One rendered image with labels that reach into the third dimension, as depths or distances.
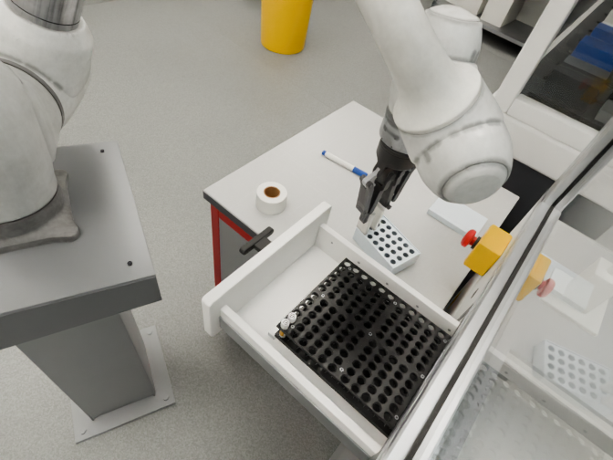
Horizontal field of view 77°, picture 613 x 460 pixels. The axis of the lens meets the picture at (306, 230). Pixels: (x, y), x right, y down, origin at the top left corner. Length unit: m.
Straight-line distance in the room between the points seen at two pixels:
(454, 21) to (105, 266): 0.63
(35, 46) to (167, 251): 1.17
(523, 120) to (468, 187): 0.78
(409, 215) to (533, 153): 0.42
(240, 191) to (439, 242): 0.49
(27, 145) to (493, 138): 0.62
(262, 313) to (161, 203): 1.38
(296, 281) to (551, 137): 0.81
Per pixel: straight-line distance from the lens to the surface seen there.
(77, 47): 0.80
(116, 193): 0.85
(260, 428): 1.47
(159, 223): 1.90
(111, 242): 0.76
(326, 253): 0.75
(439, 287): 0.89
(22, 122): 0.69
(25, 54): 0.79
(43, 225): 0.78
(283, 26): 3.15
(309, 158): 1.06
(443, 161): 0.45
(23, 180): 0.71
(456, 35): 0.58
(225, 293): 0.58
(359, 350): 0.60
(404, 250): 0.87
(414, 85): 0.45
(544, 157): 1.25
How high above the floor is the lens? 1.43
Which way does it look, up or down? 49 degrees down
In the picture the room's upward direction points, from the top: 13 degrees clockwise
